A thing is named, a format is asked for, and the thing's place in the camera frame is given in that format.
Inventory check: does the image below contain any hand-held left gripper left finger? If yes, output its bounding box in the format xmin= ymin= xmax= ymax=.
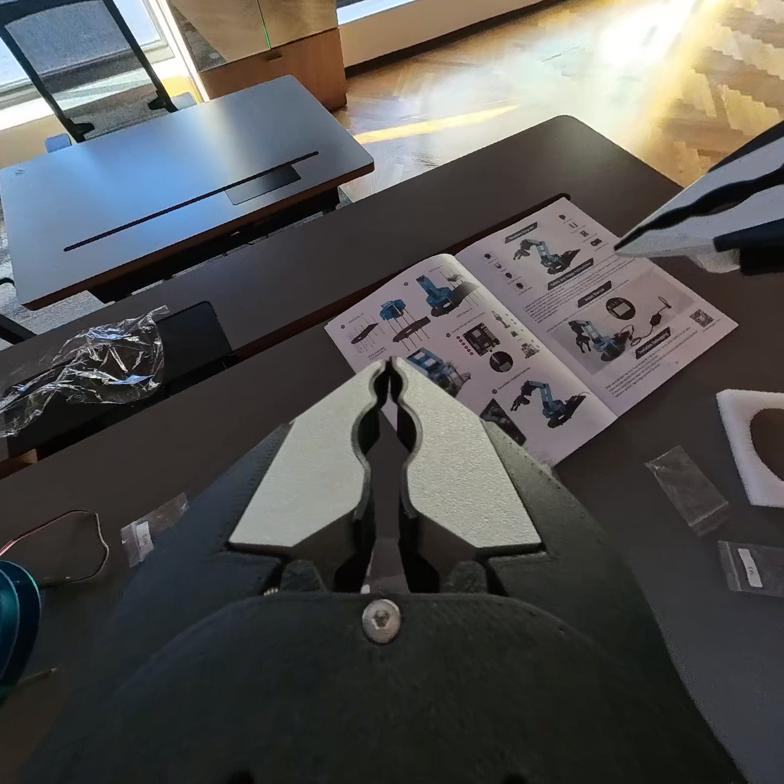
xmin=228 ymin=358 xmax=393 ymax=593

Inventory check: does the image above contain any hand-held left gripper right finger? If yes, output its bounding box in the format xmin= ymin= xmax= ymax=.
xmin=392 ymin=357 xmax=543 ymax=593

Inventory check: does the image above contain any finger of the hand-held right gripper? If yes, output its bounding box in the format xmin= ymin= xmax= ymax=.
xmin=614 ymin=179 xmax=784 ymax=274
xmin=621 ymin=119 xmax=784 ymax=240

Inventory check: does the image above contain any instruction manual booklet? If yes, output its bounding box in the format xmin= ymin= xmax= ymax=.
xmin=323 ymin=196 xmax=739 ymax=468

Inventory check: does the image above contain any clear plastic bag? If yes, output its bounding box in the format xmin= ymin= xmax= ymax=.
xmin=0 ymin=306 xmax=167 ymax=437

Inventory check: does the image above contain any blue toy robot arm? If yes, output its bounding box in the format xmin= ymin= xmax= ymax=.
xmin=0 ymin=560 xmax=59 ymax=705

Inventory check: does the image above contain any dark desk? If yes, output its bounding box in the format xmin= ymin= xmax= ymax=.
xmin=0 ymin=115 xmax=784 ymax=784

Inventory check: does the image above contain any clear labelled screw bag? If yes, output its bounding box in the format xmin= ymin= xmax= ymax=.
xmin=120 ymin=493 xmax=189 ymax=567
xmin=718 ymin=540 xmax=784 ymax=598

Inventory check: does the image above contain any white foam square with hole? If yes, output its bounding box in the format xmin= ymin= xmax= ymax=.
xmin=715 ymin=389 xmax=784 ymax=508

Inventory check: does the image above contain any pale grey table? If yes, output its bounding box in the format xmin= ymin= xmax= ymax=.
xmin=0 ymin=75 xmax=376 ymax=310

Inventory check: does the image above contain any large window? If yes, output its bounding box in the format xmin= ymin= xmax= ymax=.
xmin=0 ymin=0 xmax=197 ymax=129

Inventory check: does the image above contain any dark office chair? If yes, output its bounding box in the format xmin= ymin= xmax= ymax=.
xmin=0 ymin=0 xmax=198 ymax=145

